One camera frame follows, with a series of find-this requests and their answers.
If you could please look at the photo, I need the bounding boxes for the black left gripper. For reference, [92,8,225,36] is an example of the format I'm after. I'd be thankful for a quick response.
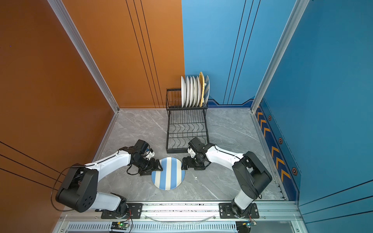
[134,156,165,175]

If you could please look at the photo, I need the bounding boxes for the blue striped plate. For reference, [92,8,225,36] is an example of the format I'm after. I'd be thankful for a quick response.
[203,75,210,107]
[152,157,185,191]

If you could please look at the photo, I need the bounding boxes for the cream floral plate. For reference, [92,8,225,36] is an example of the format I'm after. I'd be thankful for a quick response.
[192,76,198,107]

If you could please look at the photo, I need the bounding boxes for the white plate red characters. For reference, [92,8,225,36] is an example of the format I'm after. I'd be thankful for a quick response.
[196,77,202,107]

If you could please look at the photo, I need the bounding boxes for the green rimmed white plate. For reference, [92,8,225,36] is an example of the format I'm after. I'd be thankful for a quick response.
[181,76,186,108]

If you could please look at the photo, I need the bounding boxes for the yellow woven tray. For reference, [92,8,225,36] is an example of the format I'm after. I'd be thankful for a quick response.
[199,72,205,107]

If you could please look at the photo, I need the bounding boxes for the white flower outline plate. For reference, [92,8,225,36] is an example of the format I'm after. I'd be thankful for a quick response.
[185,76,190,107]

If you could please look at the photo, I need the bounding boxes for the orange sunburst plate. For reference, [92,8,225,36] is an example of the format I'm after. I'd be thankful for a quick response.
[189,76,194,107]

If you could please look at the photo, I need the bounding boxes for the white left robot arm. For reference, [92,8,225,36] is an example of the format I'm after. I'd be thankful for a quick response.
[55,139,163,217]

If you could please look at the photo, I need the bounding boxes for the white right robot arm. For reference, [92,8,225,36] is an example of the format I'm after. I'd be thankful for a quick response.
[182,137,273,212]

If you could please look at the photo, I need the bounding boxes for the green circuit board left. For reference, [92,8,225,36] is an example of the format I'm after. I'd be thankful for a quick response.
[110,221,131,233]

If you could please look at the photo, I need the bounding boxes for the circuit board right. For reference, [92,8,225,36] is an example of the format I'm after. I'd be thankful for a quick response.
[236,221,257,233]

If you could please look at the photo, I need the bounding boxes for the black wire dish rack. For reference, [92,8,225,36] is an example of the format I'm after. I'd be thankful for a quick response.
[166,88,209,153]

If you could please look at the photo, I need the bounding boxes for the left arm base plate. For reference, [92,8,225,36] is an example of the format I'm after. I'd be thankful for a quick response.
[101,203,143,219]

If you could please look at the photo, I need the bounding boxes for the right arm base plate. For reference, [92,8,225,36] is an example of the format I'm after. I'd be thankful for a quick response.
[219,202,260,219]

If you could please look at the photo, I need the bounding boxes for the aluminium front rail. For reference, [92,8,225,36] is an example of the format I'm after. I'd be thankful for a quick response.
[53,201,308,233]

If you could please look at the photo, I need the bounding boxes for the aluminium corner post left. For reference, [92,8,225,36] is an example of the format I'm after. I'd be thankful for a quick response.
[48,0,119,114]

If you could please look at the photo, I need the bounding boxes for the aluminium corner post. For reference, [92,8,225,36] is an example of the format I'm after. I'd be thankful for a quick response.
[251,0,310,114]
[48,0,119,114]

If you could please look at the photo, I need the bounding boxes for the aluminium corner post right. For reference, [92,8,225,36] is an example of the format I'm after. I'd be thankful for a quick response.
[251,0,310,114]

